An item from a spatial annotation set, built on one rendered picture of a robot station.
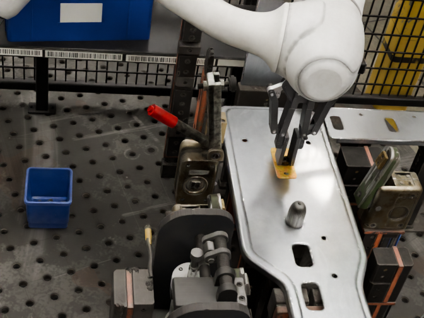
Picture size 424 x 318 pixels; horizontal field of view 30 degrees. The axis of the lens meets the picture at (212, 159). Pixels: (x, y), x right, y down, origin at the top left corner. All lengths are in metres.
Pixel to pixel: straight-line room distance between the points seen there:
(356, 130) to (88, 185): 0.63
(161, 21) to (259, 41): 0.69
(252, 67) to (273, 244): 0.45
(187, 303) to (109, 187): 0.82
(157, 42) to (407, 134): 0.56
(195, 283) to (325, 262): 0.35
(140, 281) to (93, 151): 0.79
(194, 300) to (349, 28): 0.43
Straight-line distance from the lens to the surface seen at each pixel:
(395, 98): 2.21
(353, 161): 1.61
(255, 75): 1.69
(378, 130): 1.68
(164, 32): 1.77
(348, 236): 1.43
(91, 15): 1.68
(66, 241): 1.73
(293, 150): 1.46
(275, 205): 1.44
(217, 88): 1.33
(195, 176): 1.45
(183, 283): 1.09
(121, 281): 1.19
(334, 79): 1.09
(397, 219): 1.56
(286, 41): 1.11
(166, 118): 1.37
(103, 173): 1.88
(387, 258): 1.44
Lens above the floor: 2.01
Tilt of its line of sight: 42 degrees down
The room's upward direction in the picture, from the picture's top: 11 degrees clockwise
